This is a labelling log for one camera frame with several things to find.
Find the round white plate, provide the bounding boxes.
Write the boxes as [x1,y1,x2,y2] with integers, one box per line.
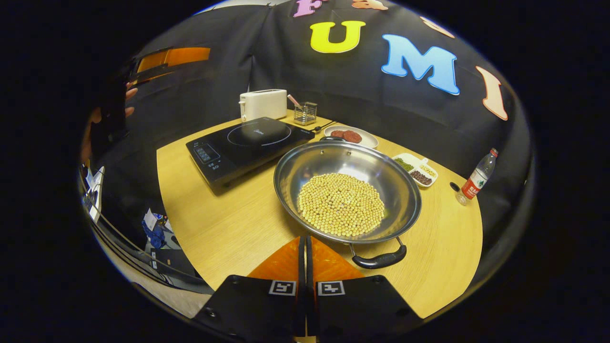
[324,126,379,149]

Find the stainless steel pot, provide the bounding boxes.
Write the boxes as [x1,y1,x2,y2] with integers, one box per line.
[274,137,423,270]

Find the clear plastic water bottle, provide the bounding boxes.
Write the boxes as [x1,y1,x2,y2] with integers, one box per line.
[455,148,499,206]

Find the black induction cooktop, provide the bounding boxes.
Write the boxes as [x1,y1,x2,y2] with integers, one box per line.
[186,117,315,189]

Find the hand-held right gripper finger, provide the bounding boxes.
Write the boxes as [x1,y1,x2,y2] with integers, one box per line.
[193,236,306,343]
[306,236,425,343]

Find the wire mesh basket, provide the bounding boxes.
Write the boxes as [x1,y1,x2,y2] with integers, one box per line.
[293,101,318,126]

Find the blue and white bundle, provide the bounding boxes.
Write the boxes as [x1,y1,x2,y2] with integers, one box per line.
[142,208,173,249]

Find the white divided dish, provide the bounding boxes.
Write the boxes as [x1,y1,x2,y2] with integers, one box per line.
[392,152,439,188]

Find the pile of yellow soybeans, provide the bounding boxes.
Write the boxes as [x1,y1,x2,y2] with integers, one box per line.
[297,172,386,238]

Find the white paper sheets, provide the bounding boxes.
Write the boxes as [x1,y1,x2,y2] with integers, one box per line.
[85,166,106,223]

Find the white toaster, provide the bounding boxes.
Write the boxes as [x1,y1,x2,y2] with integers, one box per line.
[239,89,288,122]

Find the dark box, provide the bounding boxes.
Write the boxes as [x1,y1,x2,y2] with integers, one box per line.
[152,248,196,278]

